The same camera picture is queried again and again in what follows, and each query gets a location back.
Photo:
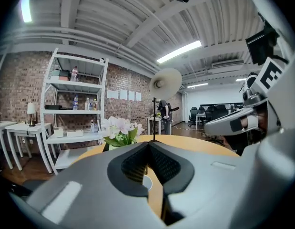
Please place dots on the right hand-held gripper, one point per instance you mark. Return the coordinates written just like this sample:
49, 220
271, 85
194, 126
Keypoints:
284, 108

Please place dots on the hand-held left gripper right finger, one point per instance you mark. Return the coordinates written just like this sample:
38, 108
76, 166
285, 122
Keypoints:
209, 190

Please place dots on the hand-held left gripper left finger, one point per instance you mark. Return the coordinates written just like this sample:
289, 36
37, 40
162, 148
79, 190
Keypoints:
90, 192

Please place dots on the white cup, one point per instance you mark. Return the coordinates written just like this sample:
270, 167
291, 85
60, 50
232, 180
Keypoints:
148, 182

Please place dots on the black office chair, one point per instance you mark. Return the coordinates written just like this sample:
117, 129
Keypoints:
193, 116
215, 112

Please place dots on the short ceiling light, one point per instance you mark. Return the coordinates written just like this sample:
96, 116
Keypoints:
197, 85

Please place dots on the wide white box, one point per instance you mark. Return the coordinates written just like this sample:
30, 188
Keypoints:
74, 133

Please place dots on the ceiling air conditioner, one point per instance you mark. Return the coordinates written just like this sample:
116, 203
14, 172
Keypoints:
227, 63

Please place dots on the white desk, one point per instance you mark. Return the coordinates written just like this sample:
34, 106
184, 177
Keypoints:
154, 123

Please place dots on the small white box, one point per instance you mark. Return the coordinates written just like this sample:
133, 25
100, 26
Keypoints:
58, 133

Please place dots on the beige disc lamp stand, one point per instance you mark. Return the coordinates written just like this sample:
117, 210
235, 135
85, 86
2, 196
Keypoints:
165, 82

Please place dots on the pink flower bouquet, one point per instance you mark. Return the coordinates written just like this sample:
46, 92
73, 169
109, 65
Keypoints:
121, 130

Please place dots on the white metal shelf unit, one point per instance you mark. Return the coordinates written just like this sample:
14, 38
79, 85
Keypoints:
75, 113

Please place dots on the long ceiling light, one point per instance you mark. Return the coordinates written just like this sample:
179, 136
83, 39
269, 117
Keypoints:
179, 51

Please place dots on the white paper sheet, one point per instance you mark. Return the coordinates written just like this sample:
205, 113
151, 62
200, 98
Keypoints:
112, 94
123, 95
138, 96
131, 96

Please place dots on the yellow label bottle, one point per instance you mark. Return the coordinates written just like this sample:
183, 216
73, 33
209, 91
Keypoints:
95, 104

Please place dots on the clear plastic bottle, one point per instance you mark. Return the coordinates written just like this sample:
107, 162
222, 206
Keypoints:
87, 104

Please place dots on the white side table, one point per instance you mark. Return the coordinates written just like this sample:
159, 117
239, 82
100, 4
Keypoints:
2, 128
25, 130

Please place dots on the blue label bottle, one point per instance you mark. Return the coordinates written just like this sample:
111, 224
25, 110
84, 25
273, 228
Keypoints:
75, 102

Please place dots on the flat black box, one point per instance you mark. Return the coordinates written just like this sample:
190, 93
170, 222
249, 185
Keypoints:
53, 107

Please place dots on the small white table lamp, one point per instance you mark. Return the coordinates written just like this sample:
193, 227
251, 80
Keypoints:
31, 110

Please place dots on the pink label bottle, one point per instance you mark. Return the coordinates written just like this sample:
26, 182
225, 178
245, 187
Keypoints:
74, 74

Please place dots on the dark box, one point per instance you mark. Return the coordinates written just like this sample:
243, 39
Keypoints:
64, 75

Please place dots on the green box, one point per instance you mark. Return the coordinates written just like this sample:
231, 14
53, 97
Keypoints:
55, 75

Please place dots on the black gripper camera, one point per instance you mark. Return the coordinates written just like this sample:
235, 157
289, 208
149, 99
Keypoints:
259, 46

